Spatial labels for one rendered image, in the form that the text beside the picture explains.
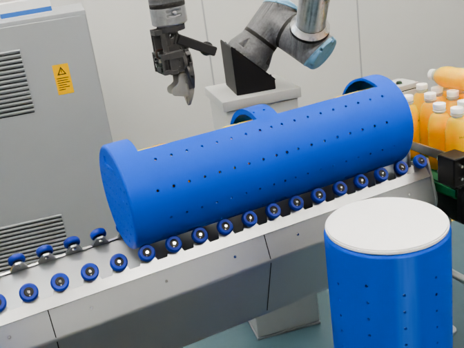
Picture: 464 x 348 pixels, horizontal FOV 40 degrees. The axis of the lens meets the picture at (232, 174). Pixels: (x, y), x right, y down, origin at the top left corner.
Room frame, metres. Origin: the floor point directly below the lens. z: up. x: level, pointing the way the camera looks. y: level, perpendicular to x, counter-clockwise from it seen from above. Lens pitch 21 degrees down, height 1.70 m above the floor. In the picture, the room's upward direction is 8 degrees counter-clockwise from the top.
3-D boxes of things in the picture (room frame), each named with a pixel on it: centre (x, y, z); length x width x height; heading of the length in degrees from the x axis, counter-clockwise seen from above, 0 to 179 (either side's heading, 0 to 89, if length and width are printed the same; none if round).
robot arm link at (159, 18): (1.63, 0.10, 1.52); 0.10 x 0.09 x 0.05; 23
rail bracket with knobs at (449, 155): (1.74, -0.66, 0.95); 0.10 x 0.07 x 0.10; 23
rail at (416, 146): (1.93, -0.61, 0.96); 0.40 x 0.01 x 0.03; 23
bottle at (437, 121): (1.90, -0.67, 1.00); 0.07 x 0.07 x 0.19
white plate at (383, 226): (1.30, -0.33, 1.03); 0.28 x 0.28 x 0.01
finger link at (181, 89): (1.61, 0.10, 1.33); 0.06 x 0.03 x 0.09; 113
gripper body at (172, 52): (1.63, 0.11, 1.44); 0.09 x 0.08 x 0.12; 113
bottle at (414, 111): (2.03, -0.62, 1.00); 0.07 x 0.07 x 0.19
